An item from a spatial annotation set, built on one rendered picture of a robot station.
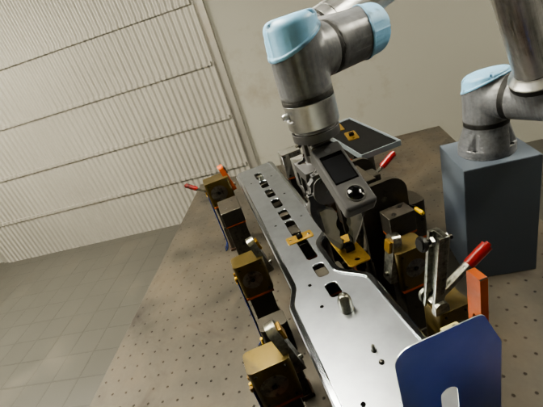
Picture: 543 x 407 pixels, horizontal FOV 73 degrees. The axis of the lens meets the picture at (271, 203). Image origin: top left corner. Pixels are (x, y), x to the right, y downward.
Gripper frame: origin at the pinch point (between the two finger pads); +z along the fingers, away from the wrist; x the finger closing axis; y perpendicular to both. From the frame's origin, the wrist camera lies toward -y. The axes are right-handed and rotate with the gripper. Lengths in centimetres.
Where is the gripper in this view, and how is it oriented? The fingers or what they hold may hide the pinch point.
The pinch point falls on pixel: (347, 241)
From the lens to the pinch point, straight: 63.4
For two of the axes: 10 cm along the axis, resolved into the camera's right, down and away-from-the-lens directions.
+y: -2.5, -3.9, 8.9
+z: 2.9, 8.4, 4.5
